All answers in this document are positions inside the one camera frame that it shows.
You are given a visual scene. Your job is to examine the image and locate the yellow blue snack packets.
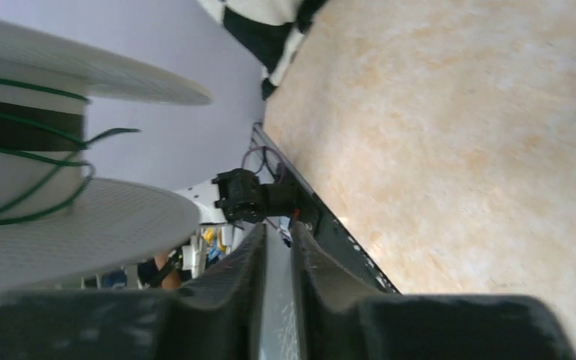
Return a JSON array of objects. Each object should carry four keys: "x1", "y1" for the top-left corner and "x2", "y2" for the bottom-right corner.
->
[{"x1": 201, "y1": 226, "x2": 233, "y2": 266}]

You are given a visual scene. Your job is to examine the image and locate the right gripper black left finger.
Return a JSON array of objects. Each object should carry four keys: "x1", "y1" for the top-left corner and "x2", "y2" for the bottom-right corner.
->
[{"x1": 178, "y1": 223, "x2": 267, "y2": 359}]

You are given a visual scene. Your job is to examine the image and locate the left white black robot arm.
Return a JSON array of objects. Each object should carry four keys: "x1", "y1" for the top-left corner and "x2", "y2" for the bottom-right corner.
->
[{"x1": 176, "y1": 168, "x2": 299, "y2": 225}]

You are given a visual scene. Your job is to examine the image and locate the thin black cable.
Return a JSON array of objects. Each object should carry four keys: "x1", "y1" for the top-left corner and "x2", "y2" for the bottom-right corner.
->
[{"x1": 0, "y1": 73, "x2": 143, "y2": 229}]

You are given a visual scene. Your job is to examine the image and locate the translucent white cable spool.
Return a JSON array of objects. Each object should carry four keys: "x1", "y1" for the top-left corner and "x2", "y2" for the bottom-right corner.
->
[{"x1": 0, "y1": 20, "x2": 212, "y2": 290}]

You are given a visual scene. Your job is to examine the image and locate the black white checkered pillow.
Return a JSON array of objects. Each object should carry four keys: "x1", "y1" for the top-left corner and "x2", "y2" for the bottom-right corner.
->
[{"x1": 198, "y1": 0, "x2": 327, "y2": 101}]

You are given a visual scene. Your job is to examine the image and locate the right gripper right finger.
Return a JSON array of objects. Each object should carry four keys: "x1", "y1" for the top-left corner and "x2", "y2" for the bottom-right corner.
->
[{"x1": 291, "y1": 221, "x2": 397, "y2": 359}]

